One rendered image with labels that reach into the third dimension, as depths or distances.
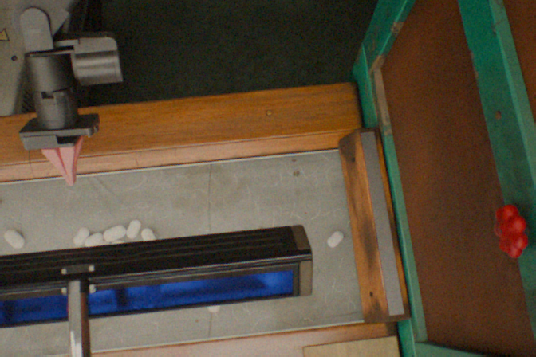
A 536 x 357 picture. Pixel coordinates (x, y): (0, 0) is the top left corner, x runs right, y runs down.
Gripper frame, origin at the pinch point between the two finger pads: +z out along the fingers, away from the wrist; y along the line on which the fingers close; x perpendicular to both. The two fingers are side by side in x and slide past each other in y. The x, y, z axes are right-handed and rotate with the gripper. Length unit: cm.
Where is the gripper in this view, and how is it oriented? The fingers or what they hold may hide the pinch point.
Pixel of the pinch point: (71, 178)
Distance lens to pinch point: 87.9
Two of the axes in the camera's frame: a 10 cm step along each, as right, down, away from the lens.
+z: 0.4, 9.1, 4.1
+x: -0.8, -4.0, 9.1
